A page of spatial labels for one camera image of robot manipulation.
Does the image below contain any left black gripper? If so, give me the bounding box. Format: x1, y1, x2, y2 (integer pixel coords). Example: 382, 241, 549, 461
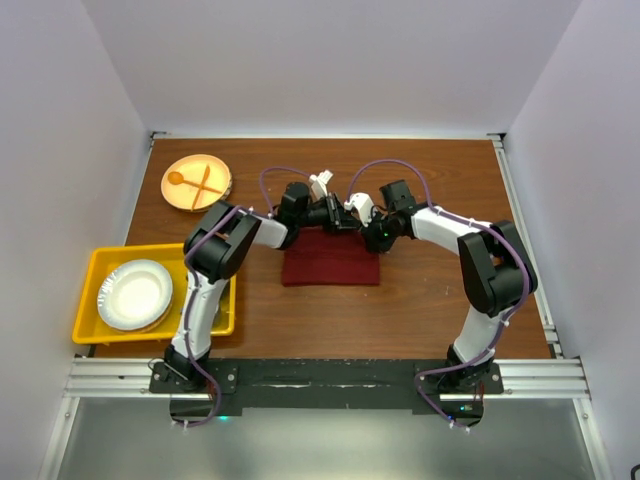
296, 191, 359, 236

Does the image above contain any dark red cloth napkin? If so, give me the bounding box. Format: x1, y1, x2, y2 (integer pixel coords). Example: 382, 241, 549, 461
281, 228, 380, 287

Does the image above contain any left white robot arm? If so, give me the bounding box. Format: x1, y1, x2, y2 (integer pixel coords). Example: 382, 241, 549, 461
163, 182, 374, 392

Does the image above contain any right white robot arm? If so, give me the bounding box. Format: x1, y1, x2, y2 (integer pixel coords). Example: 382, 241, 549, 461
349, 180, 538, 393

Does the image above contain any orange plastic fork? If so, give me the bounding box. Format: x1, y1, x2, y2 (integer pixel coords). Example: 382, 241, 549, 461
191, 164, 210, 211

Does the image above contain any orange round plate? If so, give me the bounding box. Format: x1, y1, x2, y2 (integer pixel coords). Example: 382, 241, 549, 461
160, 154, 232, 212

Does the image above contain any orange plastic spoon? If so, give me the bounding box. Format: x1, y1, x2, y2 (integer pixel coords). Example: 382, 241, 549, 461
168, 171, 221, 194

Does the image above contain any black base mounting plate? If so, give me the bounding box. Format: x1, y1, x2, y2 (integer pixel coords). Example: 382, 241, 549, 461
149, 359, 504, 421

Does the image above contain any white paper plate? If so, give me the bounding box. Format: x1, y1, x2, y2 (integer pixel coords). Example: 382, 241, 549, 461
96, 259, 174, 332

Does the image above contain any yellow plastic bin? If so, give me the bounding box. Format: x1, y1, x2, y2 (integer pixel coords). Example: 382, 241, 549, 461
71, 242, 237, 346

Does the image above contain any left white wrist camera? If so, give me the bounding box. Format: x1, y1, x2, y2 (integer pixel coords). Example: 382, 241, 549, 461
309, 170, 333, 200

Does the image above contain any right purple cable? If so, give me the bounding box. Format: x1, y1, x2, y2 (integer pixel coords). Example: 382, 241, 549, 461
347, 158, 532, 430

